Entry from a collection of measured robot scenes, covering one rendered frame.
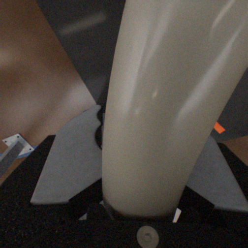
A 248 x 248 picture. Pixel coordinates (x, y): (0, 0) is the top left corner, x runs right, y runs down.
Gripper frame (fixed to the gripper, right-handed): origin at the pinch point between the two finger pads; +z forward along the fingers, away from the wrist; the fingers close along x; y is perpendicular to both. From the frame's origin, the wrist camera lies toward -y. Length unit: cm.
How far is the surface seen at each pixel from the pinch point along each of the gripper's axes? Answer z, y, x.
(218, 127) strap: 88, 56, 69
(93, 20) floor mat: 88, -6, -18
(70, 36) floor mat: 89, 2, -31
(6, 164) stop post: 74, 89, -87
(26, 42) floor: 92, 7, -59
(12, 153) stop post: 84, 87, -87
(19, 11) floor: 91, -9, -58
